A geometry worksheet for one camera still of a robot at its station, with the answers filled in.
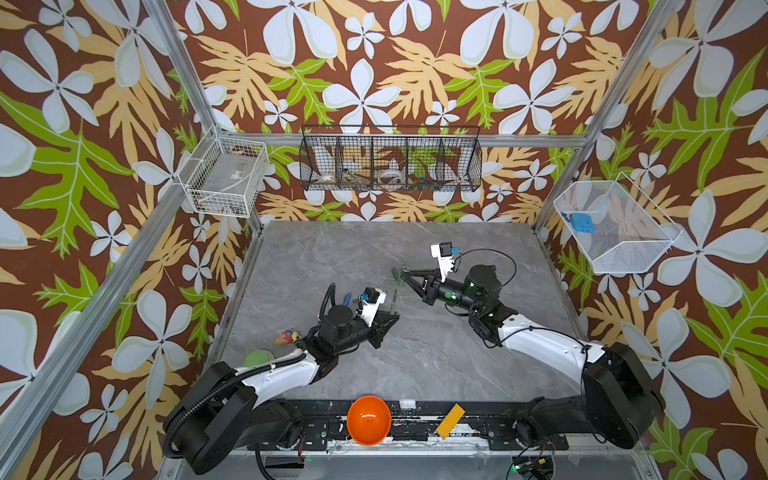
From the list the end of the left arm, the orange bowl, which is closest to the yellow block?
the orange bowl

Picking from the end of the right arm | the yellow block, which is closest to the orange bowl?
the yellow block

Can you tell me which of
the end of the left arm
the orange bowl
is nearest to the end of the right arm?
the end of the left arm

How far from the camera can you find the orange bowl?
2.36ft

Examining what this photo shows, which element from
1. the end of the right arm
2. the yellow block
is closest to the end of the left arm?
the end of the right arm

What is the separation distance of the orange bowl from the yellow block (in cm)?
14

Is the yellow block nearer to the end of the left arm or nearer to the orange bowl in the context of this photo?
the orange bowl

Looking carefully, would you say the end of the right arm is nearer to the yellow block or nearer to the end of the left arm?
the end of the left arm

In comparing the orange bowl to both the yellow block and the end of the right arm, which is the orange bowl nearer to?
the yellow block

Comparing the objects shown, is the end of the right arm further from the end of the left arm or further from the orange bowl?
the orange bowl

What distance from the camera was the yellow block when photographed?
0.76 meters
